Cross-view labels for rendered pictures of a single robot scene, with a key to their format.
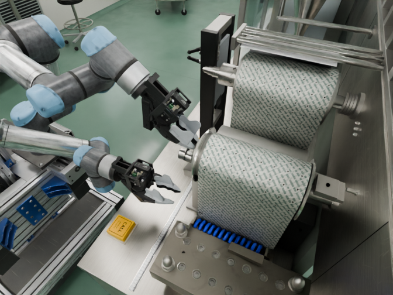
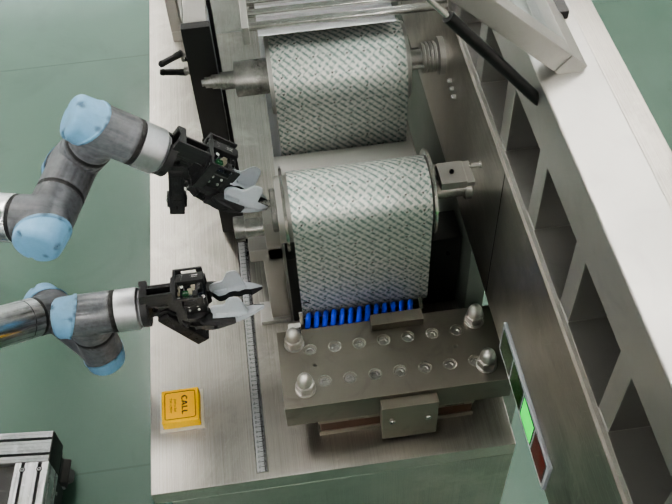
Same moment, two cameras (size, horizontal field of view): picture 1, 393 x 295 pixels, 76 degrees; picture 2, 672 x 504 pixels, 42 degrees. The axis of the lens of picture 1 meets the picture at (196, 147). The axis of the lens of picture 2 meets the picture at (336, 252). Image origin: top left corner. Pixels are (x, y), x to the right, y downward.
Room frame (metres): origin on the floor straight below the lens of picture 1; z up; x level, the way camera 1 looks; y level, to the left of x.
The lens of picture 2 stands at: (-0.49, 0.41, 2.37)
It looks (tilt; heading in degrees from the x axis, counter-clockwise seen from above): 51 degrees down; 330
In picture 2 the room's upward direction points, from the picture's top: 3 degrees counter-clockwise
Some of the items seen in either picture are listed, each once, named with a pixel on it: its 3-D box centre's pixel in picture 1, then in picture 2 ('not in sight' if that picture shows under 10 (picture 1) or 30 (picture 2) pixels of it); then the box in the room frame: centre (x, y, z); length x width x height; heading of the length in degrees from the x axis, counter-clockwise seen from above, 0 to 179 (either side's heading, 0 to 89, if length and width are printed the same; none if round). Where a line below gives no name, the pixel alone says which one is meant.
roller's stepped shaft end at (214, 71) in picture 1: (212, 71); (218, 81); (0.69, -0.05, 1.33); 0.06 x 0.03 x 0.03; 65
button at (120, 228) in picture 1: (121, 227); (181, 408); (0.38, 0.26, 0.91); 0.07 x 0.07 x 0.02; 65
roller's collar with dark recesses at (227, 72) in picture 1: (230, 75); (251, 77); (0.66, -0.10, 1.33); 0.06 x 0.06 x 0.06; 65
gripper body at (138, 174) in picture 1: (133, 174); (175, 300); (0.46, 0.19, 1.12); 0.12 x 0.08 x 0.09; 65
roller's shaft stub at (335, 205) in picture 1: (320, 195); (450, 188); (0.30, -0.28, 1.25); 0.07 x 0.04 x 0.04; 65
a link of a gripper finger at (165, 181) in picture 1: (167, 181); (234, 282); (0.44, 0.09, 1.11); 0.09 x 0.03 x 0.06; 74
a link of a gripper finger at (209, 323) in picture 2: (145, 192); (211, 316); (0.41, 0.15, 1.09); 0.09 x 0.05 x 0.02; 56
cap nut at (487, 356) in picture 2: not in sight; (487, 357); (0.09, -0.21, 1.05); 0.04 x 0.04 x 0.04
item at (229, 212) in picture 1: (237, 217); (364, 274); (0.32, -0.11, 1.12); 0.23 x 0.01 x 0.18; 65
